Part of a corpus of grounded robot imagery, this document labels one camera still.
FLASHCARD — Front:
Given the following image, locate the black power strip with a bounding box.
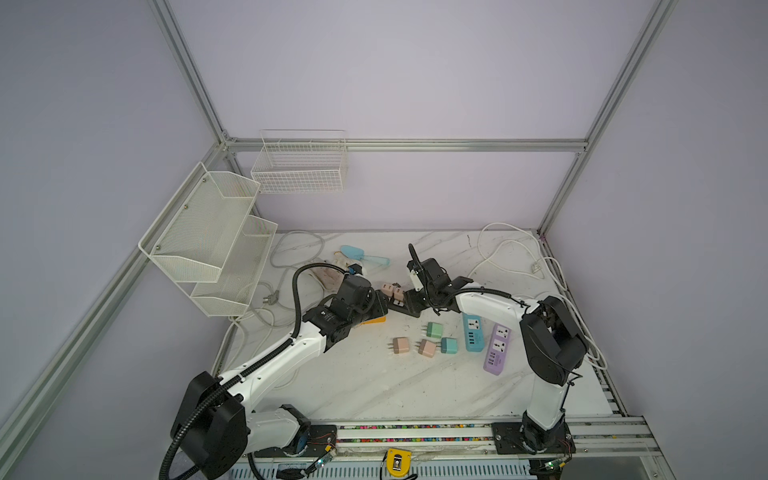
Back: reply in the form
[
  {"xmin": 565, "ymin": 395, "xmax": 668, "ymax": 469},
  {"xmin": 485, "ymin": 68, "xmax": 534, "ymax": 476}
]
[{"xmin": 387, "ymin": 291, "xmax": 422, "ymax": 318}]

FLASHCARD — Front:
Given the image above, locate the orange power strip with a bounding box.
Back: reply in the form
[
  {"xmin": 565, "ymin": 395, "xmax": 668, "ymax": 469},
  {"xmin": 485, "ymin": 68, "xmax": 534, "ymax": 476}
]
[{"xmin": 360, "ymin": 315, "xmax": 387, "ymax": 325}]

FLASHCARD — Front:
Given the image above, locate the green USB charger plug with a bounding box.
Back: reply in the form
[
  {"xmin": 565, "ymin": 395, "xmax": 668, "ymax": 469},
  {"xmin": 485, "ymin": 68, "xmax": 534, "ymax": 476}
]
[{"xmin": 423, "ymin": 322, "xmax": 444, "ymax": 339}]

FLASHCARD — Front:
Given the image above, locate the pink USB charger plug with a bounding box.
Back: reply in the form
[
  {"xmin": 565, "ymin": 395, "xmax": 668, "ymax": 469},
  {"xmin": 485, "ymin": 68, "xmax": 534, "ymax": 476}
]
[{"xmin": 417, "ymin": 339, "xmax": 437, "ymax": 358}]

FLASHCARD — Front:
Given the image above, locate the teal power strip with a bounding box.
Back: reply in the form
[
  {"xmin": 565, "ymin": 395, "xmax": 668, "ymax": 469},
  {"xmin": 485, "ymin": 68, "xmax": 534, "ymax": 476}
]
[{"xmin": 462, "ymin": 313, "xmax": 485, "ymax": 353}]

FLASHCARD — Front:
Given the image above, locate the purple power strip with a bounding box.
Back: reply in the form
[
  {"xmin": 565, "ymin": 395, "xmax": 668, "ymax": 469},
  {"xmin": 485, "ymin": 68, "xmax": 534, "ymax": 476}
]
[{"xmin": 483, "ymin": 323, "xmax": 511, "ymax": 376}]

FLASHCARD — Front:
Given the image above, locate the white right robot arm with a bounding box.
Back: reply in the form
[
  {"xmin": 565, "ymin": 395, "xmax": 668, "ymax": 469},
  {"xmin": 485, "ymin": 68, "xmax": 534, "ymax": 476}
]
[{"xmin": 405, "ymin": 244, "xmax": 588, "ymax": 453}]

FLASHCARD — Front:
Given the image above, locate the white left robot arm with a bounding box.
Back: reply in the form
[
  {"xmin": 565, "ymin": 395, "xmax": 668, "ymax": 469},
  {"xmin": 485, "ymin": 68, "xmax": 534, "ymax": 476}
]
[{"xmin": 159, "ymin": 267, "xmax": 388, "ymax": 479}]

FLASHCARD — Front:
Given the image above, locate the beige power strip bundle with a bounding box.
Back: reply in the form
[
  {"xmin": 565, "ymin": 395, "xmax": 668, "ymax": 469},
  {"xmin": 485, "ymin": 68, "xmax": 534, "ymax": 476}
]
[{"xmin": 307, "ymin": 250, "xmax": 366, "ymax": 294}]

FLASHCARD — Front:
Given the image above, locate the white mesh two-tier shelf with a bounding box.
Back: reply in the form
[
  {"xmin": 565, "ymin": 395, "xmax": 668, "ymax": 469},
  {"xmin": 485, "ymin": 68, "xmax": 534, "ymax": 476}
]
[{"xmin": 138, "ymin": 163, "xmax": 278, "ymax": 317}]

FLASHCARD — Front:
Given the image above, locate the yellow tape measure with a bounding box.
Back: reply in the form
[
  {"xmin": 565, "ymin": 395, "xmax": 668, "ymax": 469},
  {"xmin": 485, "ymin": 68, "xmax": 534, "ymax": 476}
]
[{"xmin": 384, "ymin": 448, "xmax": 412, "ymax": 479}]

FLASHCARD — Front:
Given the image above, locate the white power strip cable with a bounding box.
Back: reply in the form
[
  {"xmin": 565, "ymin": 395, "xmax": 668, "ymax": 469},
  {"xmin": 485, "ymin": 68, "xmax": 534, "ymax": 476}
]
[{"xmin": 464, "ymin": 221, "xmax": 577, "ymax": 301}]

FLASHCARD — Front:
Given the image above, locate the grey cable with plug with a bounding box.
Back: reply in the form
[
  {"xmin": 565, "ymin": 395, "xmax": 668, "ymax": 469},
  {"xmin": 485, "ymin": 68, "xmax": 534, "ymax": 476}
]
[{"xmin": 254, "ymin": 230, "xmax": 328, "ymax": 313}]

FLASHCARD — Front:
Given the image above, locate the white wire basket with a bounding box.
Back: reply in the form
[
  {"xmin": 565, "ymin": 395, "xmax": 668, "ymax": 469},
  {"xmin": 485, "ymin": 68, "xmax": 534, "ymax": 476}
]
[{"xmin": 251, "ymin": 129, "xmax": 348, "ymax": 194}]

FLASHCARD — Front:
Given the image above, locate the white purple strip cable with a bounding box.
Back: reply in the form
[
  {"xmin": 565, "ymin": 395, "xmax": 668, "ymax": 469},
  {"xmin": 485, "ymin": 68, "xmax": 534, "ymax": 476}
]
[{"xmin": 539, "ymin": 292, "xmax": 608, "ymax": 372}]

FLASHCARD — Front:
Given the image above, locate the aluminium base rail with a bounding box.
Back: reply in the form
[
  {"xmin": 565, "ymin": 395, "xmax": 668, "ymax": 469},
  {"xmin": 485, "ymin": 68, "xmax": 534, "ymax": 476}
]
[{"xmin": 161, "ymin": 419, "xmax": 667, "ymax": 480}]

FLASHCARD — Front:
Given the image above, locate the aluminium frame corner post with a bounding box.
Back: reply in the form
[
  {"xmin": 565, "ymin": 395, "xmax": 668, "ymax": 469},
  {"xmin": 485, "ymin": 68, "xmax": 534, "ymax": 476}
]
[{"xmin": 537, "ymin": 0, "xmax": 677, "ymax": 237}]

